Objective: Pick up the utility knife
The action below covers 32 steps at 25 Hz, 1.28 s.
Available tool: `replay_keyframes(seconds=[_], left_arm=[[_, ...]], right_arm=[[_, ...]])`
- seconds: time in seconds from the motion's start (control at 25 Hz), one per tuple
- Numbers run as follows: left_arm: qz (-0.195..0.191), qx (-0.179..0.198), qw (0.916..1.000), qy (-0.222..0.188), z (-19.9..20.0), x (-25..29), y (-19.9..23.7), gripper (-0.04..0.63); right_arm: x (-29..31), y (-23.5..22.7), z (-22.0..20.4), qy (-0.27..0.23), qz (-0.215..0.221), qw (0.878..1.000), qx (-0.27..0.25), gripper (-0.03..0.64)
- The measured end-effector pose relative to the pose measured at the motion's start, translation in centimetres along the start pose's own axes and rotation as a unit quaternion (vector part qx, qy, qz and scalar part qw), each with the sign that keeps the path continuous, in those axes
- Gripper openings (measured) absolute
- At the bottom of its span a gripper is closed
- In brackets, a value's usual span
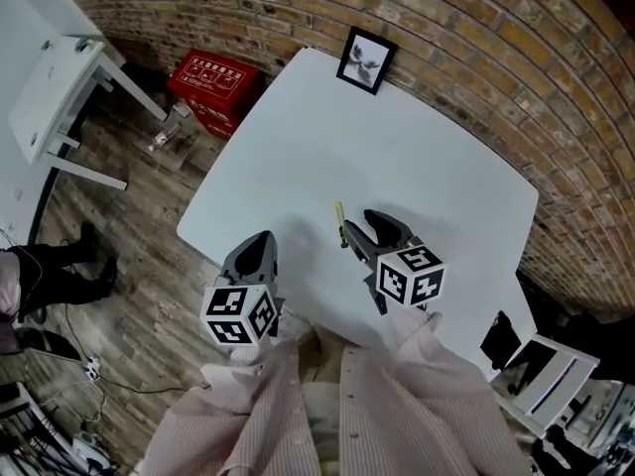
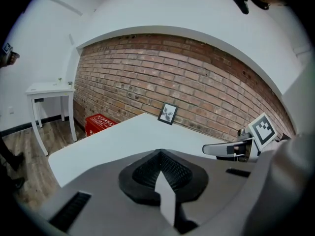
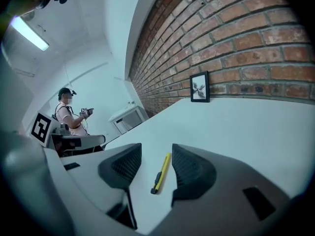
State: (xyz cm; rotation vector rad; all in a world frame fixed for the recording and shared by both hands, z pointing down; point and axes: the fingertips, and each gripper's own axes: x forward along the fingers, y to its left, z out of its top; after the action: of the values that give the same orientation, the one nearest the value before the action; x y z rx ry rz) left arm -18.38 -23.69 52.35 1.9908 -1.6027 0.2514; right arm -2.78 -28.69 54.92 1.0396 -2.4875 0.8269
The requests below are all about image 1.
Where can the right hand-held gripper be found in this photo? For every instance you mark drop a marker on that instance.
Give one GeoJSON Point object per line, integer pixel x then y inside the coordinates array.
{"type": "Point", "coordinates": [407, 278]}

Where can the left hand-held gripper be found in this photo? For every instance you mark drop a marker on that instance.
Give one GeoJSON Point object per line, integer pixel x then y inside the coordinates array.
{"type": "Point", "coordinates": [233, 310]}

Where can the yellow pen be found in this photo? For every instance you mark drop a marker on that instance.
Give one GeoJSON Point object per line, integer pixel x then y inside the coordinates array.
{"type": "Point", "coordinates": [340, 223]}

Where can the person's left forearm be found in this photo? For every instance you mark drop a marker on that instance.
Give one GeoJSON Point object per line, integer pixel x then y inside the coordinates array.
{"type": "Point", "coordinates": [248, 394]}

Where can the person's right forearm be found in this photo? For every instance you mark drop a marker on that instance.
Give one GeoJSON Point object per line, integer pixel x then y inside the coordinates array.
{"type": "Point", "coordinates": [436, 390]}

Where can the red cardboard box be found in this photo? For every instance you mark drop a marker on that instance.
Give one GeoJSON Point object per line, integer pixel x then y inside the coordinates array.
{"type": "Point", "coordinates": [218, 124]}
{"type": "Point", "coordinates": [213, 80]}

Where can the clear plastic bottle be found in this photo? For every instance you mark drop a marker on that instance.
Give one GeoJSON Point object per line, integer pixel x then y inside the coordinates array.
{"type": "Point", "coordinates": [165, 137]}

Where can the person's torso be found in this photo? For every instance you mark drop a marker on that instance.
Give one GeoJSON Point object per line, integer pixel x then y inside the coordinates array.
{"type": "Point", "coordinates": [322, 414]}

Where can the small grey floor box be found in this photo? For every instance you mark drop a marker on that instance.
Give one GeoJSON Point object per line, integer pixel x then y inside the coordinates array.
{"type": "Point", "coordinates": [181, 109]}

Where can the white power strip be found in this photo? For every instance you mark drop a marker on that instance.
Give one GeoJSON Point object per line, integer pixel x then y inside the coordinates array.
{"type": "Point", "coordinates": [92, 368]}

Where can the white chair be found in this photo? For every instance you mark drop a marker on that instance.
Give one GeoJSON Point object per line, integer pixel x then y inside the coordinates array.
{"type": "Point", "coordinates": [555, 380]}

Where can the white desk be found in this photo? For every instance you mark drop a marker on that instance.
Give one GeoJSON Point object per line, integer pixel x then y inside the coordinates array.
{"type": "Point", "coordinates": [59, 87]}

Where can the black picture frame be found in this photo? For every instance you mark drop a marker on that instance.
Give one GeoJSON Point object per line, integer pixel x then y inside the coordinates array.
{"type": "Point", "coordinates": [366, 61]}

